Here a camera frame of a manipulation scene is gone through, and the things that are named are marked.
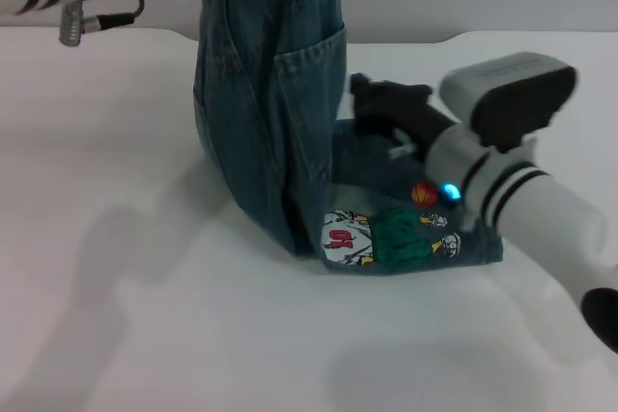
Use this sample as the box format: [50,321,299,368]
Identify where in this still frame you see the blue denim shorts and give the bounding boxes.
[192,0,504,277]

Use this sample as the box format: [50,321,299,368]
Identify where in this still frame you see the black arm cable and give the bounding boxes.
[94,0,146,30]

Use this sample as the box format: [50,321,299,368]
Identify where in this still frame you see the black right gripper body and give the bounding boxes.
[351,81,459,161]

